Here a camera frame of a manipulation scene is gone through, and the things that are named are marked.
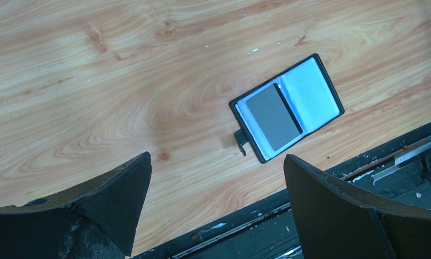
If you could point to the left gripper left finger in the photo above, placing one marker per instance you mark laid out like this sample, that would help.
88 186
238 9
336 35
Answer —
97 218

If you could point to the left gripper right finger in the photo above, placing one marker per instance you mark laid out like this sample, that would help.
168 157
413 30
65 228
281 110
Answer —
336 219

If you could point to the black card holder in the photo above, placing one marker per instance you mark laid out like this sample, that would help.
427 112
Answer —
310 94

